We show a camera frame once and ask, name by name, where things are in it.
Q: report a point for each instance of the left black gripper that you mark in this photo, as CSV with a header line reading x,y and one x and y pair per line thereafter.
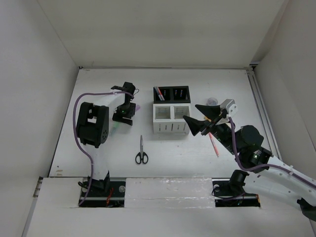
x,y
127,118

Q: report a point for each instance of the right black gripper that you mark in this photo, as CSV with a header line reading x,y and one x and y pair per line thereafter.
x,y
212,112

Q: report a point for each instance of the green highlighter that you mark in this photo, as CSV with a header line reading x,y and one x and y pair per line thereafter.
x,y
114,128

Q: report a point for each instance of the blue pen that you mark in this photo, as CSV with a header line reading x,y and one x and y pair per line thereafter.
x,y
156,94

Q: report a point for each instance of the orange pen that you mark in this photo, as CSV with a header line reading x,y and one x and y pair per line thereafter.
x,y
160,94

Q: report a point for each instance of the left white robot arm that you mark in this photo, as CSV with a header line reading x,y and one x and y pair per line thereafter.
x,y
92,114

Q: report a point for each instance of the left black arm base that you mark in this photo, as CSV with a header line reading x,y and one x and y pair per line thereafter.
x,y
111,197

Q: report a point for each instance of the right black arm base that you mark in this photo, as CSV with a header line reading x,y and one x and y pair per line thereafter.
x,y
229,192

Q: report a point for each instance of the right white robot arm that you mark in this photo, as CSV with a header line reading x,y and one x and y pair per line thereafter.
x,y
259,171

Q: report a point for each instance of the clear jar of clips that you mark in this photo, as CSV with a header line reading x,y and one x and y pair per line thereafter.
x,y
212,101

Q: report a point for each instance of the pink red pen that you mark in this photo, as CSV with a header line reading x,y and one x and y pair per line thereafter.
x,y
213,144

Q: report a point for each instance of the white two-slot pen holder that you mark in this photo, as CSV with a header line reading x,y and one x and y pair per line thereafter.
x,y
168,118

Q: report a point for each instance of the black two-slot pen holder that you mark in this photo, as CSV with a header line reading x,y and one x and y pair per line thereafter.
x,y
174,95

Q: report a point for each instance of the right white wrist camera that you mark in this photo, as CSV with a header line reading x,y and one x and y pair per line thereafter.
x,y
228,109

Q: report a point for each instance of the black handled scissors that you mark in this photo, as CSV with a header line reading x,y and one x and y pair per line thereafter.
x,y
141,157

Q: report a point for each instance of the aluminium rail right side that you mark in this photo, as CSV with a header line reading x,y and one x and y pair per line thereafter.
x,y
268,130

